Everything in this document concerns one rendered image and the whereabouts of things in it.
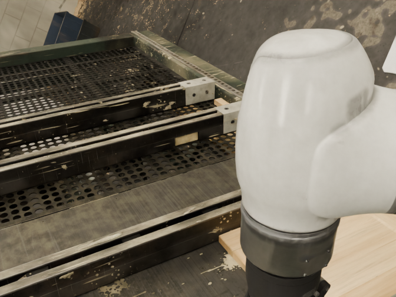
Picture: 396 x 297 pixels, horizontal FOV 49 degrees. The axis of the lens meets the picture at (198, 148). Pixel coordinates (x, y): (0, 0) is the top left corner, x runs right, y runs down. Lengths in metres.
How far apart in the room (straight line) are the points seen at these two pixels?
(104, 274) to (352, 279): 0.48
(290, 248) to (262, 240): 0.03
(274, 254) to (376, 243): 0.65
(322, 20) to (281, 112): 2.43
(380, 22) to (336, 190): 2.19
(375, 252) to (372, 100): 0.68
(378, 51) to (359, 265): 1.62
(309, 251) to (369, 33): 2.17
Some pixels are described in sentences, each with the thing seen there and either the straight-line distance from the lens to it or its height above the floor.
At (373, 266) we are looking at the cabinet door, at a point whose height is 1.04.
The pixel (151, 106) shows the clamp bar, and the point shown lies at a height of 1.12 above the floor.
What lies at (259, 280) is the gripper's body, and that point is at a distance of 0.44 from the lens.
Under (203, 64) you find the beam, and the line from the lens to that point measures 1.89.
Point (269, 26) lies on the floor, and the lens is 3.00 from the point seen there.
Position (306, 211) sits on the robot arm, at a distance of 0.36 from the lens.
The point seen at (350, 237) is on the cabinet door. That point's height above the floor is 1.02.
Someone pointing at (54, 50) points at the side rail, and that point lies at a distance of 2.25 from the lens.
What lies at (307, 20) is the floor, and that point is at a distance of 2.80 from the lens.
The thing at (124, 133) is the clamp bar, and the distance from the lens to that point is 1.29.
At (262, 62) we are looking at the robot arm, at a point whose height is 1.69.
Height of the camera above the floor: 1.91
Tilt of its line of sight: 38 degrees down
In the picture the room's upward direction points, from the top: 70 degrees counter-clockwise
